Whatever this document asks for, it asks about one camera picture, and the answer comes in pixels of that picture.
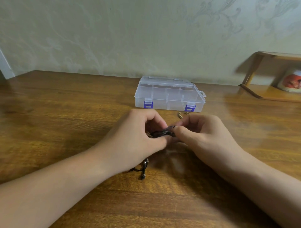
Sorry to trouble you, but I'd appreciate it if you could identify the person's right hand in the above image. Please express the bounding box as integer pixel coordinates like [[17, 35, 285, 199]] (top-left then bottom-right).
[[172, 114, 251, 180]]

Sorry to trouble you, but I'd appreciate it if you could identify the person's left hand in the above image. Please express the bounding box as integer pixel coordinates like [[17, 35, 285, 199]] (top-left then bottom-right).
[[92, 109, 168, 177]]

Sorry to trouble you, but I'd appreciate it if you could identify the wooden shelf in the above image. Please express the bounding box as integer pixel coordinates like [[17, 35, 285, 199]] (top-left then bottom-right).
[[239, 52, 301, 102]]

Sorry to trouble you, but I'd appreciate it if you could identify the person's left forearm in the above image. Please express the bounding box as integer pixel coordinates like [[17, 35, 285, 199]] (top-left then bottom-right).
[[0, 148, 116, 228]]

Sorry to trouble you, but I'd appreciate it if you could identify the person's right forearm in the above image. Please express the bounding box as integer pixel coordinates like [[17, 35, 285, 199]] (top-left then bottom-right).
[[223, 157, 301, 228]]

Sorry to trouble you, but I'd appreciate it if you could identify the white printed mug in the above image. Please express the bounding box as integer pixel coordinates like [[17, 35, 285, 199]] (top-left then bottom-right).
[[277, 69, 301, 93]]

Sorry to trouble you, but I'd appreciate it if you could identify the clear plastic organizer box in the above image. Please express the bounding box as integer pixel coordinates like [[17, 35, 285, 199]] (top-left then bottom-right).
[[134, 75, 207, 113]]

